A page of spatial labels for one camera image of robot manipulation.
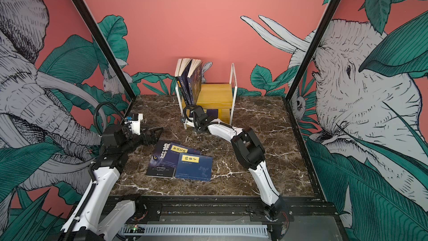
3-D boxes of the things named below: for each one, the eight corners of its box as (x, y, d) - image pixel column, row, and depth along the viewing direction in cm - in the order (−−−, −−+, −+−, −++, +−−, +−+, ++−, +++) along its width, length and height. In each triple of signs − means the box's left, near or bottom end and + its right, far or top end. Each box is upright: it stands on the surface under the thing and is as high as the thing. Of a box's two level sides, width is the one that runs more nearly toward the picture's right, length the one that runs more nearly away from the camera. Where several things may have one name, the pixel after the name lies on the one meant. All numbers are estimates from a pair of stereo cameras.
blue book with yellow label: (175, 180, 85) (174, 178, 82) (179, 156, 94) (178, 153, 91) (212, 181, 85) (212, 178, 82) (212, 156, 94) (212, 153, 91)
